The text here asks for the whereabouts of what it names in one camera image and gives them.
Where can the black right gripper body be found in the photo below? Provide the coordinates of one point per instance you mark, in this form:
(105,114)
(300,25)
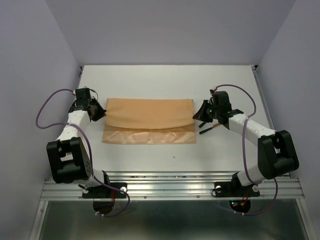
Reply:
(216,110)

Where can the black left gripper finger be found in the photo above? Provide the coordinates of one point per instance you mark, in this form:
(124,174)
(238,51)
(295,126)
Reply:
(91,110)
(99,111)

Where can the peach cloth napkin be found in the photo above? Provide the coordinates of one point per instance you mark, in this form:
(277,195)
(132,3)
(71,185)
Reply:
(149,121)

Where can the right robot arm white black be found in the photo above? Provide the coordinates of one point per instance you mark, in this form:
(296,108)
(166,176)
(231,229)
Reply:
(276,153)

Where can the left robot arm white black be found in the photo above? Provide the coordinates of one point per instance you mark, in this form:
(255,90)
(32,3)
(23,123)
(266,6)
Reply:
(69,155)

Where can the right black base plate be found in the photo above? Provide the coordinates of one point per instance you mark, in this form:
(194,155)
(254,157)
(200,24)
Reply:
(226,189)

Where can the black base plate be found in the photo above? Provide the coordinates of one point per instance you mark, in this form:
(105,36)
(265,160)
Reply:
(101,192)
(226,189)

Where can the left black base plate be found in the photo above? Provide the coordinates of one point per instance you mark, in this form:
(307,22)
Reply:
(101,192)

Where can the aluminium rail frame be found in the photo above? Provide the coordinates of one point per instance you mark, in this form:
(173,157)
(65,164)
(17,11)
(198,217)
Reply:
(170,185)

